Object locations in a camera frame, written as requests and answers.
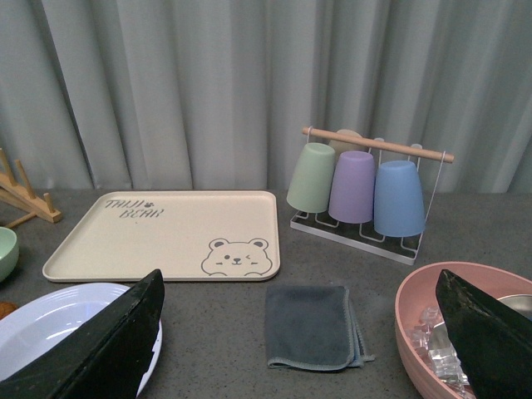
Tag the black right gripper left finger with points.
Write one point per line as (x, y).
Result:
(106, 357)

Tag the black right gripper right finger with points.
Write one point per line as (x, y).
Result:
(492, 341)

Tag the white ceramic plate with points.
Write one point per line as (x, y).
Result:
(40, 325)

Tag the orange fruit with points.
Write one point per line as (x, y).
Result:
(6, 308)

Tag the clear ice cubes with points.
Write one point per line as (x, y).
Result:
(418, 336)

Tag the steel bowl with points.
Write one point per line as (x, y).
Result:
(515, 303)

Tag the pink plastic bowl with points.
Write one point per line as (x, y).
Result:
(417, 293)

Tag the beige bear tray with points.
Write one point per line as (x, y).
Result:
(187, 235)

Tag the light green bowl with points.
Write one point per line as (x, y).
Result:
(9, 252)

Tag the blue plastic cup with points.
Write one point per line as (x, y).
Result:
(398, 200)

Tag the wooden dish rack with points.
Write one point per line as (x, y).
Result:
(22, 196)

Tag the grey folded cloth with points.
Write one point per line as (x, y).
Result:
(312, 328)

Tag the purple plastic cup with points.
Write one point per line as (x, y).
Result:
(351, 198)

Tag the green plastic cup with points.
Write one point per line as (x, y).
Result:
(312, 179)

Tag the white wire cup rack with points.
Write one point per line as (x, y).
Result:
(364, 236)

